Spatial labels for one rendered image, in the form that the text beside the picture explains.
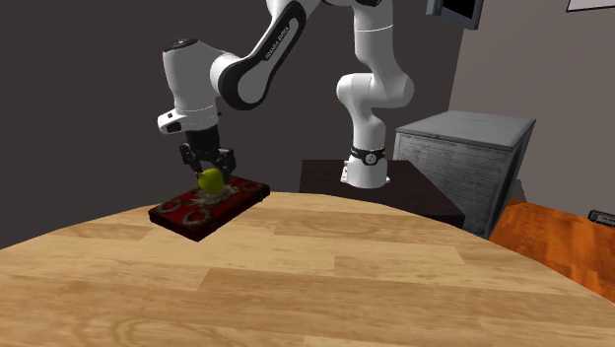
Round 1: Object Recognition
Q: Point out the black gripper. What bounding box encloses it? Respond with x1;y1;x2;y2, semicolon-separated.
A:
178;125;238;184

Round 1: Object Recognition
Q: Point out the yellow-green round fruit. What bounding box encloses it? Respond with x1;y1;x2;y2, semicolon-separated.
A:
197;168;227;196

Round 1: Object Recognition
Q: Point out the dark red patterned box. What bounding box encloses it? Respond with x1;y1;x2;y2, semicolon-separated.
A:
147;174;271;243

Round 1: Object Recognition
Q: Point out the dark robot stand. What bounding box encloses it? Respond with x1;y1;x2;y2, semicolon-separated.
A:
299;159;467;230

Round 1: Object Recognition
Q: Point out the grey cabinet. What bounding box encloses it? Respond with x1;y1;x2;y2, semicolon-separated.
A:
392;109;537;241

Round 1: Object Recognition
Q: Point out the small dark flat device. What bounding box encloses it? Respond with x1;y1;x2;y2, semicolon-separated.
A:
587;209;615;226

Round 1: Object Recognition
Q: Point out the grey framed wall screen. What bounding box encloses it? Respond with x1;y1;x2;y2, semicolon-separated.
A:
425;0;486;32

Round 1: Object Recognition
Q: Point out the white wall picture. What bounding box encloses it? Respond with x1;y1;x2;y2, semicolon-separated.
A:
566;0;615;14

